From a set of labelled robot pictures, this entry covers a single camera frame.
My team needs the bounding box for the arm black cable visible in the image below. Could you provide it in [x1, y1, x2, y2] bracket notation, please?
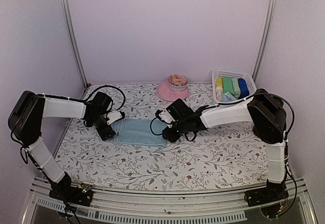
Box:
[86, 84, 126, 115]
[149, 93, 296, 142]

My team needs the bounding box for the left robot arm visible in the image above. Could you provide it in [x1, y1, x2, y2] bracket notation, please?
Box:
[8, 90, 125, 201]

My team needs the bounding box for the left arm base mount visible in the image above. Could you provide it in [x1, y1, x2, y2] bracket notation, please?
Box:
[49, 181, 93, 207]

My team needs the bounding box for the left aluminium post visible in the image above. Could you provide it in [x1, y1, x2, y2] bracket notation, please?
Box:
[60, 0, 88, 88]

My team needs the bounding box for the yellow rolled towel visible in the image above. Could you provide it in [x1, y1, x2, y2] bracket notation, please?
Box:
[215, 77, 223, 101]

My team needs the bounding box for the pale green rolled towel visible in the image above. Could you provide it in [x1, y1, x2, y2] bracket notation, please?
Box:
[231, 78, 241, 98]

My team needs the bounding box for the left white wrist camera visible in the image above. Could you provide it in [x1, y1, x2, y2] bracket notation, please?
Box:
[106, 110, 125, 125]

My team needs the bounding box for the pink plate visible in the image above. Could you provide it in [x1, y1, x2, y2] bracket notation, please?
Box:
[156, 81, 189, 102]

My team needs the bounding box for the white plastic basket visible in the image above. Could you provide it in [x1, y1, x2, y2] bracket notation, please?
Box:
[211, 69, 256, 102]

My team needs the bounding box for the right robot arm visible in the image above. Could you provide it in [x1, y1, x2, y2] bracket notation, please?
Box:
[156, 88, 288, 202]

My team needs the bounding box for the patterned bowl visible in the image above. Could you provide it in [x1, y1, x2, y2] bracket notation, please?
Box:
[167, 74, 188, 91]

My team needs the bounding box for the aluminium post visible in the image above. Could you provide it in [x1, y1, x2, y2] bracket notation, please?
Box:
[60, 0, 88, 88]
[252, 0, 277, 82]

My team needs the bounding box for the light blue towel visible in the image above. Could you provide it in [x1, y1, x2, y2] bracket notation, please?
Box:
[106, 119, 168, 148]

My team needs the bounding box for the blue rolled towel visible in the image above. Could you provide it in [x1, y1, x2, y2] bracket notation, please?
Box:
[238, 78, 249, 99]

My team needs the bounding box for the right aluminium post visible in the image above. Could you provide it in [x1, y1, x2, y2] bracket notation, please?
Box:
[252, 0, 277, 82]

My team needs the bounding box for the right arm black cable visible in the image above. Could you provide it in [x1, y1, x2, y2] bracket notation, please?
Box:
[149, 93, 296, 142]

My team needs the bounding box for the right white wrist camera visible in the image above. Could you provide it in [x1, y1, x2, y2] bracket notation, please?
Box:
[155, 109, 175, 128]

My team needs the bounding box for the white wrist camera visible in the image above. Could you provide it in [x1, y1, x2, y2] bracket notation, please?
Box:
[106, 110, 125, 125]
[155, 109, 175, 128]

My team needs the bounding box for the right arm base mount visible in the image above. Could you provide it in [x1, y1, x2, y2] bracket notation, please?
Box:
[244, 181, 288, 207]

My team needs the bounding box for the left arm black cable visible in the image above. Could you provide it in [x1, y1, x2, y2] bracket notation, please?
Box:
[86, 84, 126, 115]

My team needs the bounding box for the dark brown cup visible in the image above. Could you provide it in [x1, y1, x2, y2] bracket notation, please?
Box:
[253, 125, 264, 139]

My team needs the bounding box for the aluminium front rail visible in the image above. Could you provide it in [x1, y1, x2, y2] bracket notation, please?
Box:
[22, 177, 318, 223]

